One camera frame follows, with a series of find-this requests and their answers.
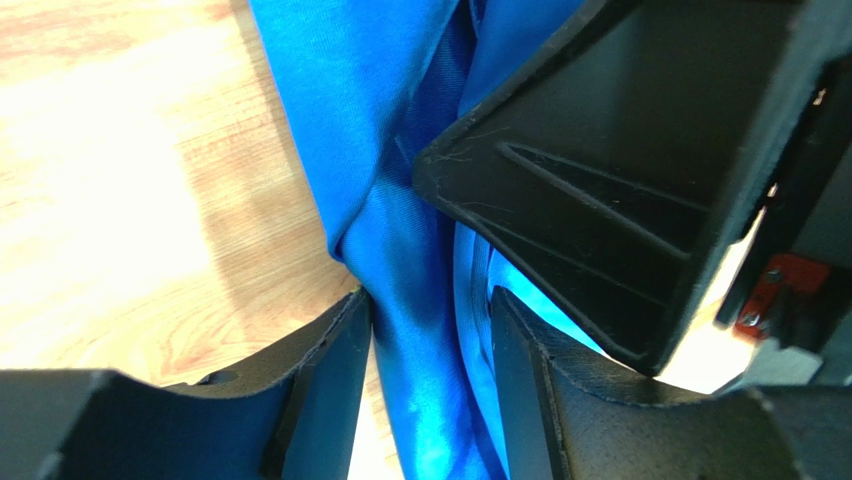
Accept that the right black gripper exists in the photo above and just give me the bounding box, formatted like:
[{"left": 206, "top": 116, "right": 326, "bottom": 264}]
[{"left": 716, "top": 54, "right": 851, "bottom": 391}]

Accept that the blue cloth napkin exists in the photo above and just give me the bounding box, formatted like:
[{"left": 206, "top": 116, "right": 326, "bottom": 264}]
[{"left": 251, "top": 1, "right": 589, "bottom": 479}]

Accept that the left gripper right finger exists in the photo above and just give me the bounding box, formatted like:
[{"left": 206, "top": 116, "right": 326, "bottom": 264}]
[{"left": 491, "top": 288, "right": 851, "bottom": 479}]

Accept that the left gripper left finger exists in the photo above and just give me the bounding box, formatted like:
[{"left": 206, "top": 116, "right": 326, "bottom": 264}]
[{"left": 1, "top": 289, "right": 372, "bottom": 479}]

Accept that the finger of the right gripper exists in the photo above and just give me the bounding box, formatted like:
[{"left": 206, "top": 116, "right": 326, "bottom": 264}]
[{"left": 413, "top": 1, "right": 826, "bottom": 376}]

